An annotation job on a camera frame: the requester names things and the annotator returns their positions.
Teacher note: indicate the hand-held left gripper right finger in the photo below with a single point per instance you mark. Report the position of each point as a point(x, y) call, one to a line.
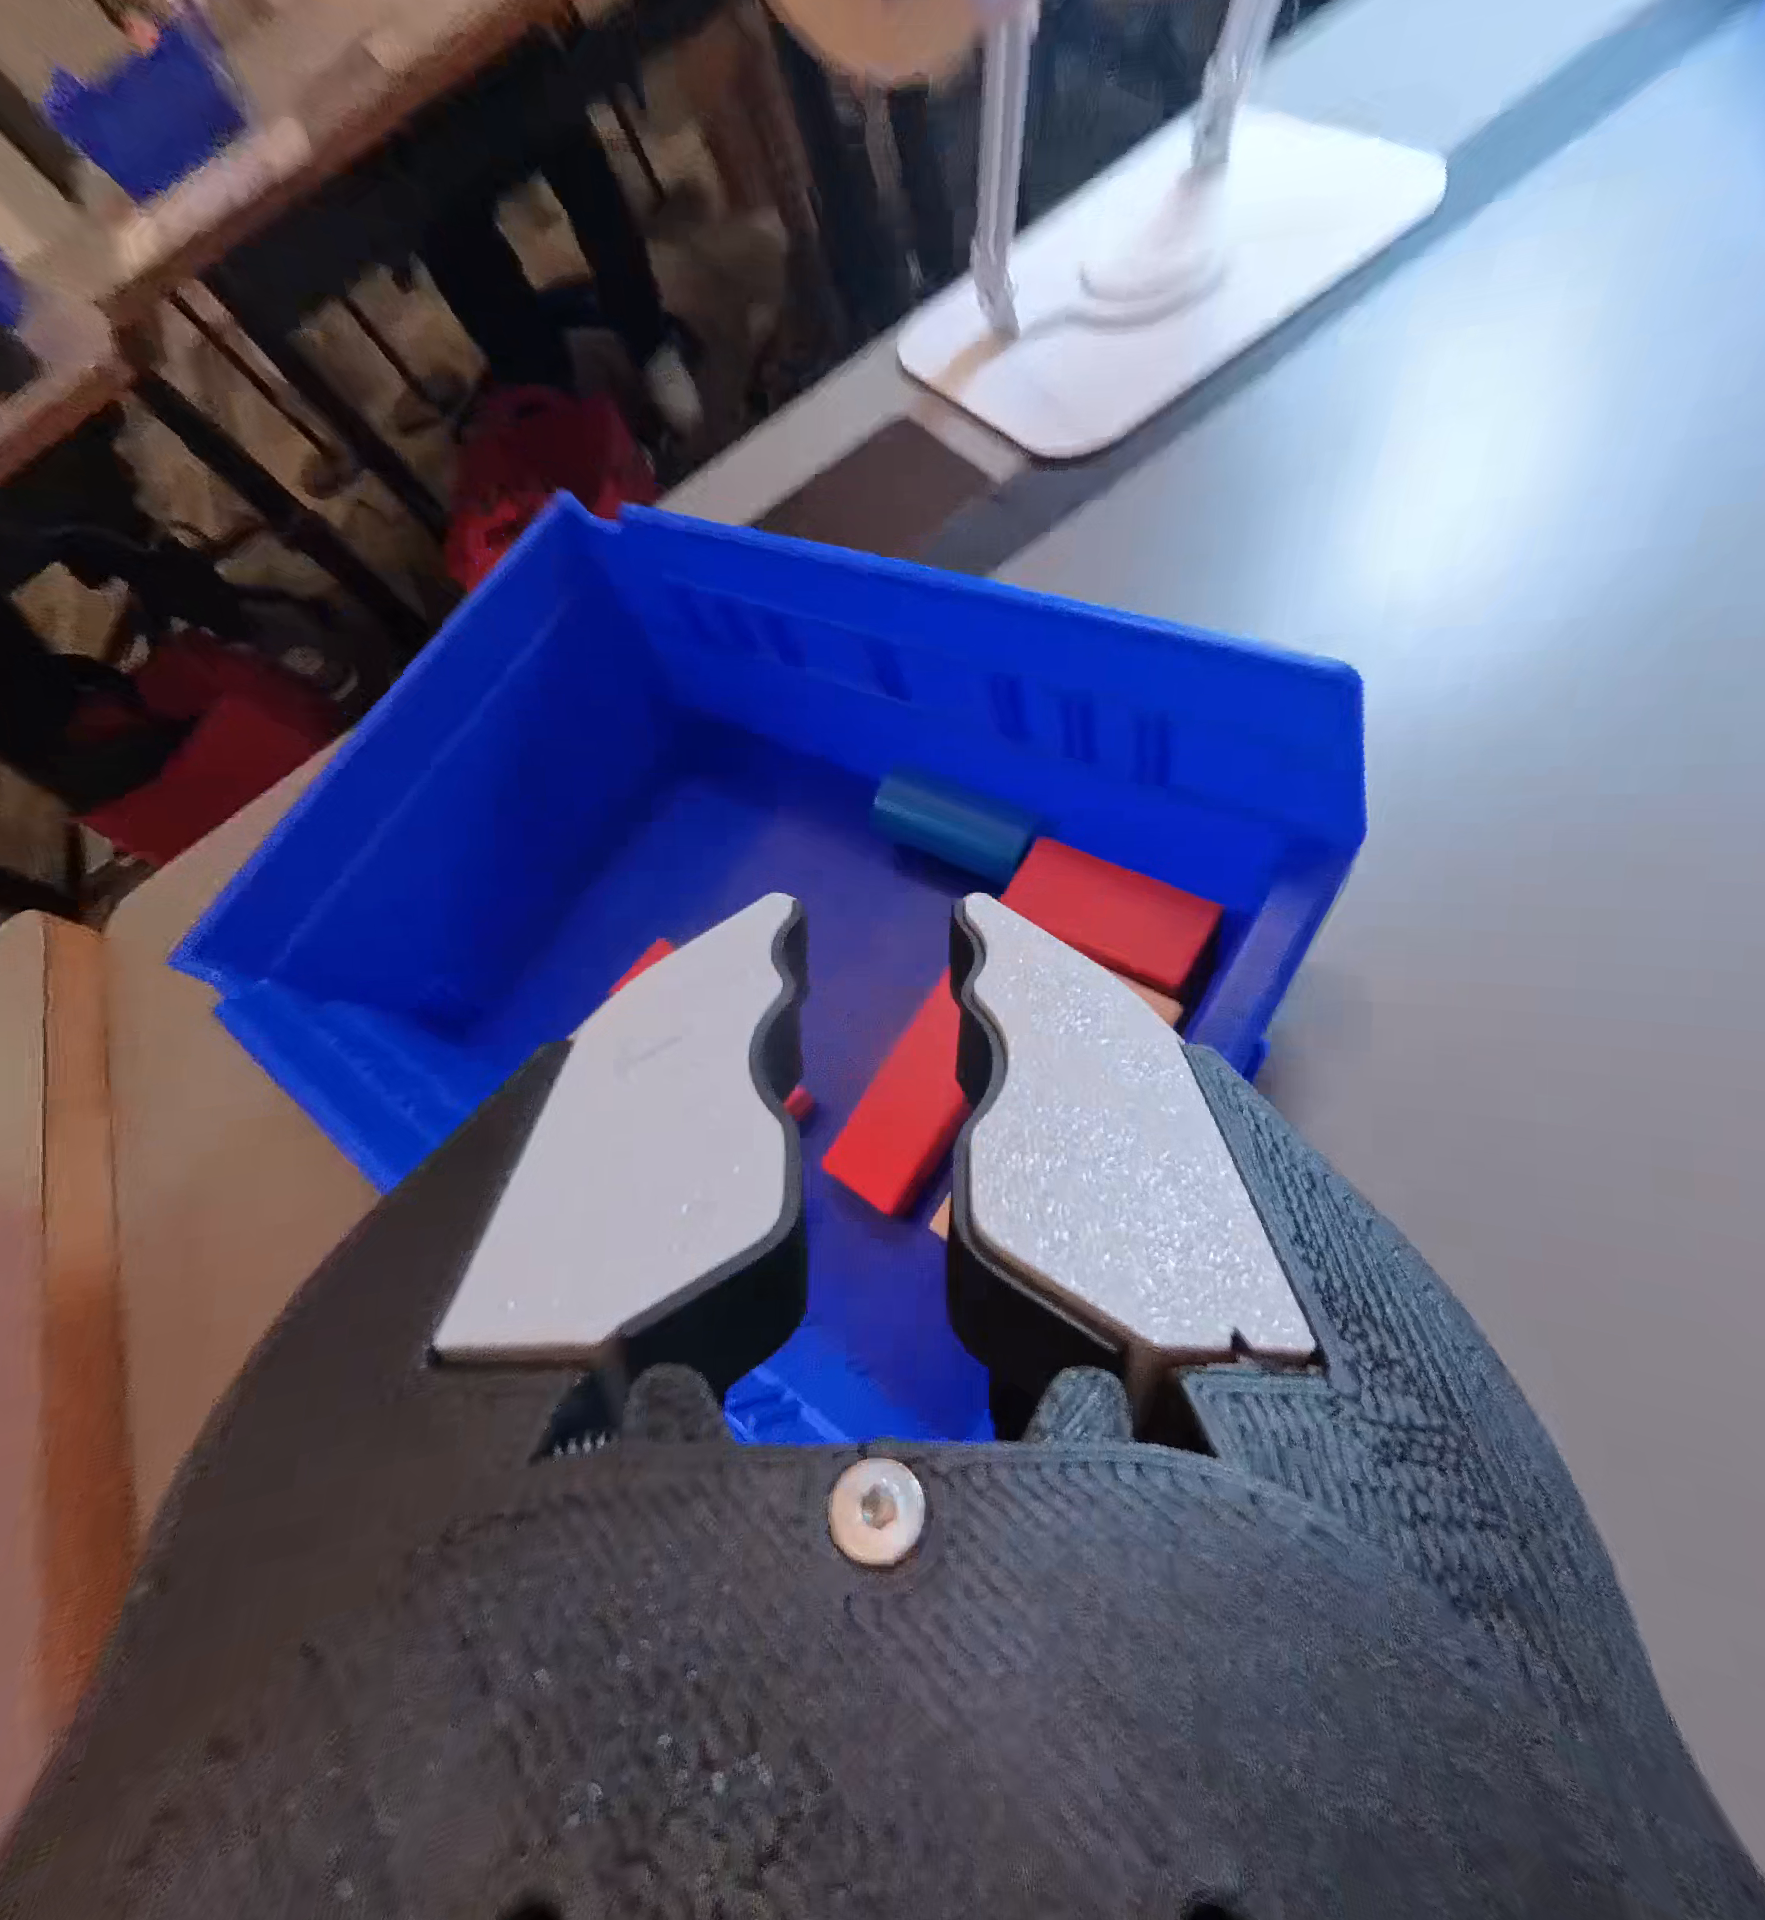
point(1122, 1169)

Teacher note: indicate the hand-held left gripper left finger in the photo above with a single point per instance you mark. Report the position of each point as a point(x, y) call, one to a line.
point(642, 1169)

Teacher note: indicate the red rectangular wooden block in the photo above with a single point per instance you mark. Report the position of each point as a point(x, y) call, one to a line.
point(1107, 916)
point(897, 1126)

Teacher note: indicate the blue plastic bin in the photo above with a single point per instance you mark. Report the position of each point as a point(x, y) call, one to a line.
point(524, 780)

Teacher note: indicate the blue wooden cylinder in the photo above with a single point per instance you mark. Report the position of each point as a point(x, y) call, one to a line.
point(941, 825)

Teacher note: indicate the red cloth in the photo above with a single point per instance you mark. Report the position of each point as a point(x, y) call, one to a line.
point(222, 766)

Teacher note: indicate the red bag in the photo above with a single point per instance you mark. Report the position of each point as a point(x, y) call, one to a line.
point(538, 464)

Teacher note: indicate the white document stand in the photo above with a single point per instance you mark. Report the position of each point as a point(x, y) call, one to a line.
point(1271, 254)

